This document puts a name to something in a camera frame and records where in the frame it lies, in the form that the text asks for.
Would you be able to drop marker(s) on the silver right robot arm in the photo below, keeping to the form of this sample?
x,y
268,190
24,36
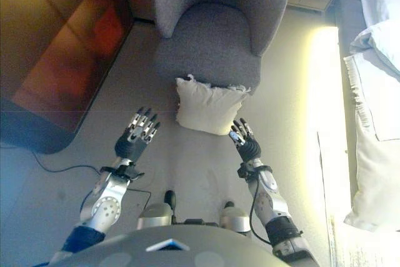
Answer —
x,y
268,198

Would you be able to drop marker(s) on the silver left robot leg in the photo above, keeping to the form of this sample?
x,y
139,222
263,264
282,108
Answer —
x,y
156,215

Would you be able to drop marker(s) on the white floor sheet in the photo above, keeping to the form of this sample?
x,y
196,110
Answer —
x,y
359,248

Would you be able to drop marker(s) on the grey fabric armchair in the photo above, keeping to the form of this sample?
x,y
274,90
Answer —
x,y
215,45

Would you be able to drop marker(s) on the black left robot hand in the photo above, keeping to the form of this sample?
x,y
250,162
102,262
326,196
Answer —
x,y
131,146

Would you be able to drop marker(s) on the silver right robot leg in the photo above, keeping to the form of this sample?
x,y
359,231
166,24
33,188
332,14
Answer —
x,y
234,217

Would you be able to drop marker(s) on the grey robot torso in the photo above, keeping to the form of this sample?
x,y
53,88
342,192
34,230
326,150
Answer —
x,y
162,254

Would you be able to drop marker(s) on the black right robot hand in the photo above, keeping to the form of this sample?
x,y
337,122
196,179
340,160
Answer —
x,y
250,149

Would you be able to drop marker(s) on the white fringed cushion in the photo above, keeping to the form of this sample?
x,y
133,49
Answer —
x,y
206,107

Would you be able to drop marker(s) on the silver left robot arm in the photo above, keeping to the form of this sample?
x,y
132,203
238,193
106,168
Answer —
x,y
106,207

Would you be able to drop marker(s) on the black robot pelvis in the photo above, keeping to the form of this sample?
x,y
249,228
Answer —
x,y
200,221

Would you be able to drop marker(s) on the reddish brown wooden cabinet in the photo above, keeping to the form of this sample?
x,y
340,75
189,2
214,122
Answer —
x,y
56,54

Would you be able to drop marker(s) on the silver robot leg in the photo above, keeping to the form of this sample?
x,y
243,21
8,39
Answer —
x,y
234,217
156,215

